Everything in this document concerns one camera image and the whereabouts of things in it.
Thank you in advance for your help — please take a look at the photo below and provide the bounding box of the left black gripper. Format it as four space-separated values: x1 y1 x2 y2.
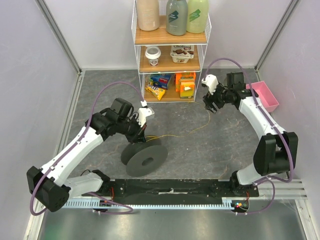
117 114 148 145

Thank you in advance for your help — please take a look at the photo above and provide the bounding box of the thin yellow cable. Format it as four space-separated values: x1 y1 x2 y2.
144 99 212 143

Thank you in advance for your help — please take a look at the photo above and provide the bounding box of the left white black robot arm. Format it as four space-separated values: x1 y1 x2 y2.
26 98 155 212

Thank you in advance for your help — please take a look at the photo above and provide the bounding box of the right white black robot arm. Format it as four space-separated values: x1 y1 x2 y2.
201 72 298 197

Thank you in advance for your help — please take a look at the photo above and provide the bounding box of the yellow orange sponge pack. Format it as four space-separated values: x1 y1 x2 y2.
179 80 195 99

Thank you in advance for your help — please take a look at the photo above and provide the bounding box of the yellow M&M candy bag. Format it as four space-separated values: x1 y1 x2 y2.
145 83 166 101

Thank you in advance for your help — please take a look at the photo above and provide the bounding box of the orange cracker box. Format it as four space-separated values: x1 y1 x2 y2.
174 71 196 92

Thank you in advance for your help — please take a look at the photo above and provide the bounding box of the pink plastic bin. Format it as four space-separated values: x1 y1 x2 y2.
251 81 279 113

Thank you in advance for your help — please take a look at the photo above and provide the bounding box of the blue snack box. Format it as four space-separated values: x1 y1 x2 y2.
149 73 172 90

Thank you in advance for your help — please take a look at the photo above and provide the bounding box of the Chobani yogurt tub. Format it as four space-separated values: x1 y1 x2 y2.
170 45 195 64

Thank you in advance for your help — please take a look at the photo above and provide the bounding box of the white lidded yogurt cup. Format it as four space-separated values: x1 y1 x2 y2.
145 46 162 67

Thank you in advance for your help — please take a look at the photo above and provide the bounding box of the light green soap bottle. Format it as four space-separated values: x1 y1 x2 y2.
186 0 209 34

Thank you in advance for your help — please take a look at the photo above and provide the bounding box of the grey-green soap bottle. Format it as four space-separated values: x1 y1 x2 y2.
165 0 188 36

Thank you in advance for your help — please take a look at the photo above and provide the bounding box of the beige lotion bottle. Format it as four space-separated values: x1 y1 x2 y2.
136 0 160 32

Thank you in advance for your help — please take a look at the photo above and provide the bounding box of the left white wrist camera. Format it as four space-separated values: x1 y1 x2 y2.
136 100 155 128

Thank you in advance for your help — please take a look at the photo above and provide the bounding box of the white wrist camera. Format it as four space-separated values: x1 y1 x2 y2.
201 74 219 95
136 100 155 128

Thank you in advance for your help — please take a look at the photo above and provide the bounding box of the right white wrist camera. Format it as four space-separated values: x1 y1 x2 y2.
201 74 219 95

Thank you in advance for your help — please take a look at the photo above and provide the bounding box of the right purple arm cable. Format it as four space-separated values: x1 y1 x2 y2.
205 57 294 216

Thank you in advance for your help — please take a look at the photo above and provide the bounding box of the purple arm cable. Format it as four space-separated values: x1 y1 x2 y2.
205 57 294 216
29 81 148 216

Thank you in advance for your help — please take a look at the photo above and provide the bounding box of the white wire shelf rack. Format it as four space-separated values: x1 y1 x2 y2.
130 0 212 104

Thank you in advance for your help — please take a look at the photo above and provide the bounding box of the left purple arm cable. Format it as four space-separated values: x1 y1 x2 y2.
29 81 148 216

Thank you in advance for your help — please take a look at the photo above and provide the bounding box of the aluminium slotted rail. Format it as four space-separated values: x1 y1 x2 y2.
62 197 236 209

